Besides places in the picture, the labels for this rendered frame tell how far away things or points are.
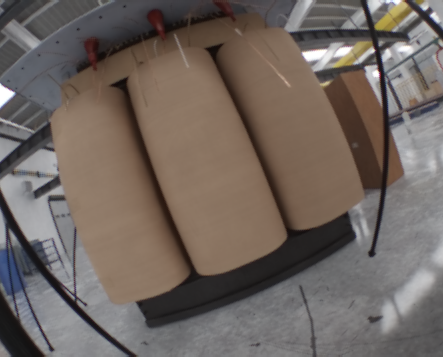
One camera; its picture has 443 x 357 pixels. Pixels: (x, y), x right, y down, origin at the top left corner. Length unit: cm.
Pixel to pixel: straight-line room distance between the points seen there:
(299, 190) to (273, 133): 24
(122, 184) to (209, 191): 32
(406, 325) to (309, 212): 55
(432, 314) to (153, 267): 89
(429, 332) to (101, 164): 112
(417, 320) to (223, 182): 74
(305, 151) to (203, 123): 39
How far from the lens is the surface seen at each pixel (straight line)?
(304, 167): 80
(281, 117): 81
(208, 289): 95
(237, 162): 72
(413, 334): 63
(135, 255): 79
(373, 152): 167
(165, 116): 77
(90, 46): 108
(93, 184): 82
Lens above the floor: 51
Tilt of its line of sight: 1 degrees up
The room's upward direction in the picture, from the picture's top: 22 degrees counter-clockwise
